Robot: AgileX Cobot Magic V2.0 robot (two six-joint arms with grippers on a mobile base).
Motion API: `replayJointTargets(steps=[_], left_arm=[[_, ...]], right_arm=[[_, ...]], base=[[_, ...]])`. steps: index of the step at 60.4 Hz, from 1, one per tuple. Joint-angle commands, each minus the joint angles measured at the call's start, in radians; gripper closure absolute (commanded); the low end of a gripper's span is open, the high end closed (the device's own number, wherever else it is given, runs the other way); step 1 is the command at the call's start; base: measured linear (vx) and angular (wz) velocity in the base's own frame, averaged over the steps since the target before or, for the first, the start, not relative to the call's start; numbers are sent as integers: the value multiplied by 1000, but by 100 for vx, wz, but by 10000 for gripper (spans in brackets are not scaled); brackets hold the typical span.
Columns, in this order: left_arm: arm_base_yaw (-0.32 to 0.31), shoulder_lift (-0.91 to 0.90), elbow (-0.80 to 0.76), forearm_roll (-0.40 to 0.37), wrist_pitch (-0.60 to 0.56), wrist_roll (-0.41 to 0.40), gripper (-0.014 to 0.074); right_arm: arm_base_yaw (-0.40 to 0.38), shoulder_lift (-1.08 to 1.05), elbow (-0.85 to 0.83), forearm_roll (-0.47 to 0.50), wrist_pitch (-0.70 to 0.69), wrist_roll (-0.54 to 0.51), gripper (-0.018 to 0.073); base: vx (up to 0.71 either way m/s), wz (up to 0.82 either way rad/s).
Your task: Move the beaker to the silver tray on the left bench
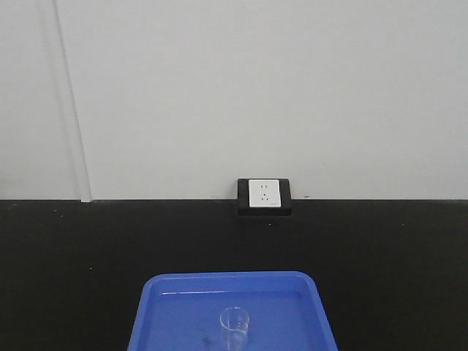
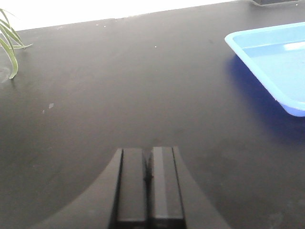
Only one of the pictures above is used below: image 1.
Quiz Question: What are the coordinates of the clear glass beaker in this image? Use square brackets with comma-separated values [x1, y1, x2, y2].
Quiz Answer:
[219, 306, 250, 351]

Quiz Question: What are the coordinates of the blue plastic tray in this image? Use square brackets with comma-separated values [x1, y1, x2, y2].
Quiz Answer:
[128, 271, 337, 350]

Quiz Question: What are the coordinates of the white socket in black box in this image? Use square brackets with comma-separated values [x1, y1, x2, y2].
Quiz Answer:
[237, 178, 292, 216]

